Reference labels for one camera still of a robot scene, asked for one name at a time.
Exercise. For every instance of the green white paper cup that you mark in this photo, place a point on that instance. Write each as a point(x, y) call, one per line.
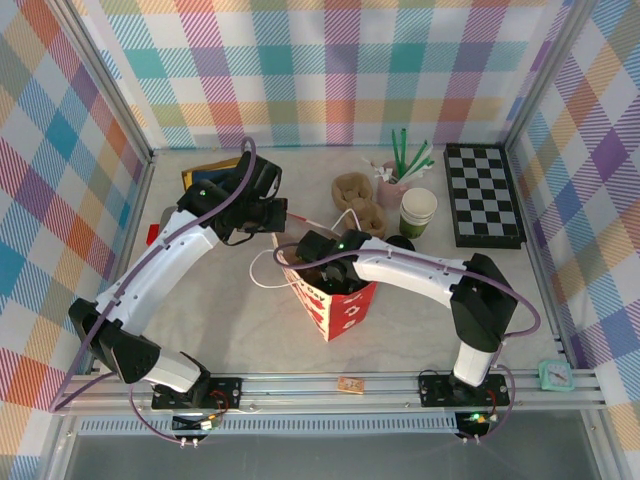
point(406, 218)
point(413, 230)

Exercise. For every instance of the brown pulp cup carrier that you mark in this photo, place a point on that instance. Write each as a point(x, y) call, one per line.
point(350, 190)
point(370, 220)

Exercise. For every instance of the white straw crumpled wrapper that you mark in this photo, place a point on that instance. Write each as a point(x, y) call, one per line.
point(382, 172)

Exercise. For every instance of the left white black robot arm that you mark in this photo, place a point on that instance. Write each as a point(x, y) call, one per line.
point(160, 260)

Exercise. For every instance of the black grey chess board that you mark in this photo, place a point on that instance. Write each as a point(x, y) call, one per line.
point(482, 200)

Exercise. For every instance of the small teal alarm clock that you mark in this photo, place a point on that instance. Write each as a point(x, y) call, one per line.
point(555, 376)

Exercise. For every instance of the pink straw holder cup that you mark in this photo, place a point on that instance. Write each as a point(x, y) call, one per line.
point(387, 192)

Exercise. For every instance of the white red paper gift bag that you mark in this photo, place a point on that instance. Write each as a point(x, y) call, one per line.
point(345, 310)

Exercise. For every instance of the green straw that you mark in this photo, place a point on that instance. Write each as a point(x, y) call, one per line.
point(395, 150)
point(425, 164)
point(420, 155)
point(402, 147)

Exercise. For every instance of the aluminium frame rail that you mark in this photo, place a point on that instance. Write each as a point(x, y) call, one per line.
point(133, 225)
point(300, 395)
point(532, 225)

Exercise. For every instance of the white wrapped straw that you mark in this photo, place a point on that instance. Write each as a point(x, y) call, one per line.
point(417, 174)

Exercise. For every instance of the black plastic cup lid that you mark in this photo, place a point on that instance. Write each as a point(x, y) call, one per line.
point(400, 242)

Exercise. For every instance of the blue and yellow book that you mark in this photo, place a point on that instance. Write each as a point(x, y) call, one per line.
point(220, 162)

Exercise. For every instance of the aluminium frame post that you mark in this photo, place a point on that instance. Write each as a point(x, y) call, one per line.
point(545, 75)
point(107, 75)

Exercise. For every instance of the yellow paper napkin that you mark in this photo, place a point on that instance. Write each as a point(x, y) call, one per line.
point(186, 175)

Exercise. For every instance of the stack of paper cups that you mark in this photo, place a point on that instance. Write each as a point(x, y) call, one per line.
point(419, 202)

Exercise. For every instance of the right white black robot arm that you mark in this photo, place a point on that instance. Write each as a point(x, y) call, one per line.
point(410, 270)

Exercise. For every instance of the red toy brick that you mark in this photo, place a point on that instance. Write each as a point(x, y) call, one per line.
point(153, 235)

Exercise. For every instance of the brown wrapped straw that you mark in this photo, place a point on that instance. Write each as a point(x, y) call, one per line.
point(369, 161)

